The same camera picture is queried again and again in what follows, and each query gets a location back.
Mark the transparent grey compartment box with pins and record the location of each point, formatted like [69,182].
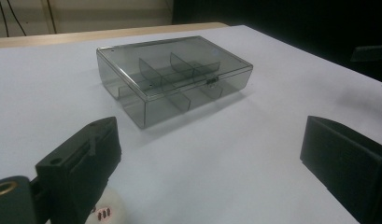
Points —
[179,46]

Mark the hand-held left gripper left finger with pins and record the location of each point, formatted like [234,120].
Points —
[76,174]

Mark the white table mat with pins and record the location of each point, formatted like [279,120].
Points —
[241,161]

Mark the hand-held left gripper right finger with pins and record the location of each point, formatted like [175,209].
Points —
[350,168]

